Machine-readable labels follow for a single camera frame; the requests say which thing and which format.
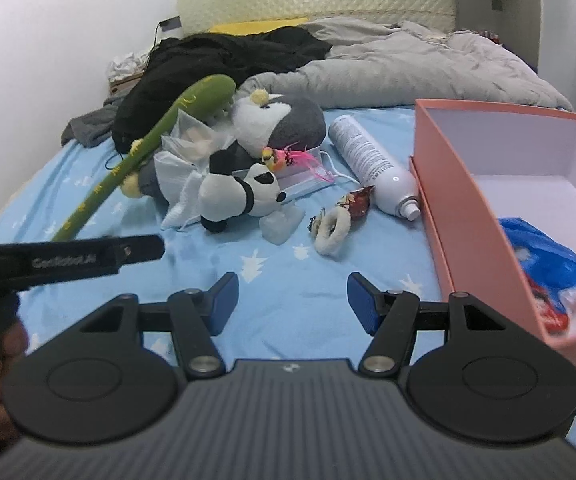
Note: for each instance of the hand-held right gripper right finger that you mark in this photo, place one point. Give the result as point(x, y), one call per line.
point(360, 305)

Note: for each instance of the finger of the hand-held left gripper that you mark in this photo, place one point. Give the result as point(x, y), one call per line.
point(140, 249)

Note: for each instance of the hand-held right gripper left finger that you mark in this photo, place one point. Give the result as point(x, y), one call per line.
point(224, 302)

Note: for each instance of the white paper towel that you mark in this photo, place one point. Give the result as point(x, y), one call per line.
point(178, 180)

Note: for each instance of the translucent soft block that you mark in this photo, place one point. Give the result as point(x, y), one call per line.
point(280, 225)

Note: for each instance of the panda plush toy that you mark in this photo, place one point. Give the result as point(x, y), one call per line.
point(223, 195)

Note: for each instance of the red patterned snack packet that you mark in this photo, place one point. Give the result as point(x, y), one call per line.
point(360, 202)

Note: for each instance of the pink cardboard box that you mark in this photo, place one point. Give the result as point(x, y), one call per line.
point(448, 240)

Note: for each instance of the blue star bedsheet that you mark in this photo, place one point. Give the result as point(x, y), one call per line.
point(278, 270)

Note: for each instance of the dark grey cloth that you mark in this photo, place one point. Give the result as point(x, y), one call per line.
point(90, 127)

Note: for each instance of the blue face mask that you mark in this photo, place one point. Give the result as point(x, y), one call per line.
point(300, 184)

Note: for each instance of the white spray can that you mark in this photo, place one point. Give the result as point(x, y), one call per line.
point(368, 160)

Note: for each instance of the pink feather bird toy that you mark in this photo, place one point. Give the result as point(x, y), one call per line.
point(298, 157)

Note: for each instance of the small brown cardboard box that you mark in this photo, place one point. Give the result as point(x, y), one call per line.
point(123, 86)

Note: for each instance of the green plush stick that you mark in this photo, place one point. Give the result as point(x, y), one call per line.
point(203, 95)

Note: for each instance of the crumpled white paper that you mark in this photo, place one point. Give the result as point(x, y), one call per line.
point(125, 65)

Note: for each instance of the blue plastic bag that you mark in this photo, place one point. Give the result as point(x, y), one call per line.
point(543, 255)

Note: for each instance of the grey penguin plush toy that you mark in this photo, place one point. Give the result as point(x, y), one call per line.
point(293, 120)

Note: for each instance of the black clothing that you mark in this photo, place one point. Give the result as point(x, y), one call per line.
point(193, 60)

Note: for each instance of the black power adapter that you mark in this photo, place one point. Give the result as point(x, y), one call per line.
point(170, 23)

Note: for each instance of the grey duvet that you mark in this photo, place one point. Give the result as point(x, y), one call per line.
point(393, 70)

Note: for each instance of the yellow pillow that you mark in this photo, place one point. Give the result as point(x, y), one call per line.
point(248, 26)

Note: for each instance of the group of small bottles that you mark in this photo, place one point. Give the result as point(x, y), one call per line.
point(490, 36)

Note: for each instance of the wall switch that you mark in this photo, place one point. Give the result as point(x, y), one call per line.
point(496, 4)

